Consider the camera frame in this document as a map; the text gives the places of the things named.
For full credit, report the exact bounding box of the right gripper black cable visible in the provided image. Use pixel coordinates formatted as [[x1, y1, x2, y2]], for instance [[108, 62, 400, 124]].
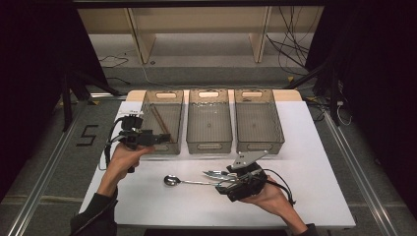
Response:
[[261, 168, 297, 207]]

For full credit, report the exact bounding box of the bundle of black cables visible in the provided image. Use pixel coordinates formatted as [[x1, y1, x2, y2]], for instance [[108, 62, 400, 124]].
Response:
[[266, 6, 322, 78]]

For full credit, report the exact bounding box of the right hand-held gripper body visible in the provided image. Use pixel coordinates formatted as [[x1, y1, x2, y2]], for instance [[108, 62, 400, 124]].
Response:
[[226, 150, 269, 203]]

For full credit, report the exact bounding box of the black floor cable loop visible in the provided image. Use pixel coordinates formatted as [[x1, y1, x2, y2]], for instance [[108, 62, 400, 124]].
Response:
[[100, 54, 130, 69]]

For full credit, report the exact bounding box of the dark curtain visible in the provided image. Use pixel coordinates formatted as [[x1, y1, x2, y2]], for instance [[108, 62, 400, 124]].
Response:
[[304, 0, 417, 220], [0, 0, 111, 201]]

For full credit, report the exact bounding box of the grey translucent plastic bin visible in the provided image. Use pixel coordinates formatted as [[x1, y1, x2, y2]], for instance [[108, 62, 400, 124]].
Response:
[[185, 88, 234, 155], [131, 89, 185, 155], [233, 88, 285, 155]]

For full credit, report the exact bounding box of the person's left hand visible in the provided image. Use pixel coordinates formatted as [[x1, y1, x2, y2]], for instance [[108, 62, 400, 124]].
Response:
[[97, 146, 155, 194]]

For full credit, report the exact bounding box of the metal spoon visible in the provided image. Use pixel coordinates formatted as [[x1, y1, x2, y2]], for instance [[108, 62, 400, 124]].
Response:
[[163, 174, 221, 187]]

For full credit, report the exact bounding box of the white floor cable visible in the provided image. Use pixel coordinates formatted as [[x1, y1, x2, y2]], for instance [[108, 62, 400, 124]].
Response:
[[123, 48, 186, 89]]

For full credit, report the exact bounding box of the person's right hand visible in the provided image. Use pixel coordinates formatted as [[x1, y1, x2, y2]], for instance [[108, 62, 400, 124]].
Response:
[[241, 175, 293, 218]]

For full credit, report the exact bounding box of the aluminium floor rail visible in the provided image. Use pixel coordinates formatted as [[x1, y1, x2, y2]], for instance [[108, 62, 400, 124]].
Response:
[[323, 111, 400, 236], [6, 97, 91, 236]]

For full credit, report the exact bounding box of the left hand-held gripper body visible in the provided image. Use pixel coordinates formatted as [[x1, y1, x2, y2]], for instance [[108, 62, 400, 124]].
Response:
[[118, 110, 161, 151]]

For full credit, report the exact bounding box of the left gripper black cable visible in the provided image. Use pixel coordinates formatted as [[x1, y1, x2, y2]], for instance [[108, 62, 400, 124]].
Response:
[[98, 117, 125, 172]]

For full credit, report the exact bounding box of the light wooden shelf unit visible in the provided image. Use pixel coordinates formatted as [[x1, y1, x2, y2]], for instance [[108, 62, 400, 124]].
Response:
[[78, 6, 326, 65]]

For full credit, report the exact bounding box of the white table cover sheet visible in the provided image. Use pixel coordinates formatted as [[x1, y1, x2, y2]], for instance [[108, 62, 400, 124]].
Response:
[[78, 100, 357, 229]]

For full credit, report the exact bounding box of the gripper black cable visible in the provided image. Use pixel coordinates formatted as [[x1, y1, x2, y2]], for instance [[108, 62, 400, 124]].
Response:
[[261, 168, 297, 207], [98, 117, 125, 172]]

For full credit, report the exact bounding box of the black metal stand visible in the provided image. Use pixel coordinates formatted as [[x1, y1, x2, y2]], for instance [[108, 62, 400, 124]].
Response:
[[60, 65, 124, 132], [284, 55, 343, 127]]

